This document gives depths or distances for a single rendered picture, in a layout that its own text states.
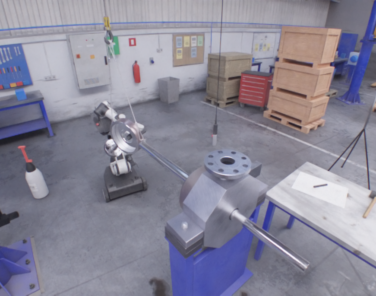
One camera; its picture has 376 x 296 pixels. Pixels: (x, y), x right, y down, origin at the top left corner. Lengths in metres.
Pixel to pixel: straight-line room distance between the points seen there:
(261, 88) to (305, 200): 4.39
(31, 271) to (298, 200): 2.55
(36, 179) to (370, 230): 3.58
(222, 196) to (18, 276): 2.22
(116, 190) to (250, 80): 4.38
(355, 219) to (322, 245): 1.00
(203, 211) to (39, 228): 2.38
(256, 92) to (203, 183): 5.02
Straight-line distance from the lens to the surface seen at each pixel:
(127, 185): 3.11
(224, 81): 6.20
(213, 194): 1.22
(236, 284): 2.38
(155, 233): 2.72
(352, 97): 8.62
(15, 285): 2.80
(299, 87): 5.40
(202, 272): 1.66
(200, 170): 1.42
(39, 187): 3.57
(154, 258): 2.53
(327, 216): 1.95
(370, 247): 1.89
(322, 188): 2.20
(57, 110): 6.15
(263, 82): 6.03
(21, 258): 2.97
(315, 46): 5.25
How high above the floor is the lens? 2.09
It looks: 30 degrees down
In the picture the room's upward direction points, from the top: straight up
